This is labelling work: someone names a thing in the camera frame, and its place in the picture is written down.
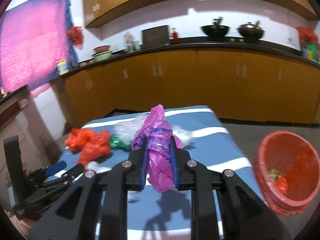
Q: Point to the magenta plastic bag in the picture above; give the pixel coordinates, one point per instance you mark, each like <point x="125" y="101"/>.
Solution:
<point x="158" y="133"/>

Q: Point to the wooden lower kitchen cabinets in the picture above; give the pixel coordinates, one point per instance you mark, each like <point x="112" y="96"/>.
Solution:
<point x="236" y="83"/>

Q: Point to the black wok with handle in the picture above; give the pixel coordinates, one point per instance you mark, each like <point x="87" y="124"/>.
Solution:
<point x="216" y="29"/>

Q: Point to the clear jar on counter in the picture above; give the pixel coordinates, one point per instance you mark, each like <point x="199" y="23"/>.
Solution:
<point x="129" y="41"/>

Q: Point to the red hanging plastic bag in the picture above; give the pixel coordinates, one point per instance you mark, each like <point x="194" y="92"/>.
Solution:
<point x="76" y="36"/>

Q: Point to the orange plastic bag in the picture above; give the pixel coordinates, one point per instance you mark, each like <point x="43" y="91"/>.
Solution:
<point x="90" y="144"/>

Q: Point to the green box on counter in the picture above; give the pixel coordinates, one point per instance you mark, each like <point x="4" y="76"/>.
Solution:
<point x="309" y="50"/>

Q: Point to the lidded dark wok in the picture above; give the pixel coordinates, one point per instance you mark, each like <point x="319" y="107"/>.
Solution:
<point x="251" y="31"/>

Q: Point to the red plastic trash bin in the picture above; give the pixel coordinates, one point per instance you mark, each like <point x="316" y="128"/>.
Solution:
<point x="298" y="162"/>

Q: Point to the dark cutting board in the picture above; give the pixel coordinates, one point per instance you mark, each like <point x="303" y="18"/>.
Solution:
<point x="154" y="37"/>

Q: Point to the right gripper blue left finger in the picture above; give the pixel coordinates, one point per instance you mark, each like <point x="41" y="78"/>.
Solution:
<point x="136" y="178"/>

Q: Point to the clear bubble wrap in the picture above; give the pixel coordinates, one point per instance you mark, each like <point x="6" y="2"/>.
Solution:
<point x="182" y="136"/>

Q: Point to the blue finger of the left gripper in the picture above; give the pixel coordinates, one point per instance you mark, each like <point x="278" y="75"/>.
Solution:
<point x="73" y="173"/>
<point x="52" y="170"/>

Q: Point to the red bottle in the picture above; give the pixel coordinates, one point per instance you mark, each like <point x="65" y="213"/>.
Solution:
<point x="174" y="36"/>

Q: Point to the stacked basins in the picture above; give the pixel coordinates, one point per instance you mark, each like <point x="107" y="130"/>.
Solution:
<point x="102" y="53"/>

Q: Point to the clear plastic bag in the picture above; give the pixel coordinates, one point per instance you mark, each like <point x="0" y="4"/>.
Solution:
<point x="126" y="130"/>

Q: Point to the red bag on counter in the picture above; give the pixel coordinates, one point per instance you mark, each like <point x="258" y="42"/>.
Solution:
<point x="307" y="34"/>

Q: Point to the pink blue hanging cloth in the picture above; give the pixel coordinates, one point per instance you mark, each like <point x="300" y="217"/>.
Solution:
<point x="34" y="42"/>

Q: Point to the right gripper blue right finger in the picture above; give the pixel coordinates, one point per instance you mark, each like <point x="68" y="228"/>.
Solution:
<point x="182" y="167"/>

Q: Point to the green vegetable scrap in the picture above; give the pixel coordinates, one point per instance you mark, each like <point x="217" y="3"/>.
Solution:
<point x="274" y="174"/>

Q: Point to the colourful can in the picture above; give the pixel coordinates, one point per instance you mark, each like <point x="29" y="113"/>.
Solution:
<point x="62" y="67"/>

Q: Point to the green plastic bag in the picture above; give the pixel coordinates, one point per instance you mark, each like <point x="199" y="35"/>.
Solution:
<point x="116" y="143"/>

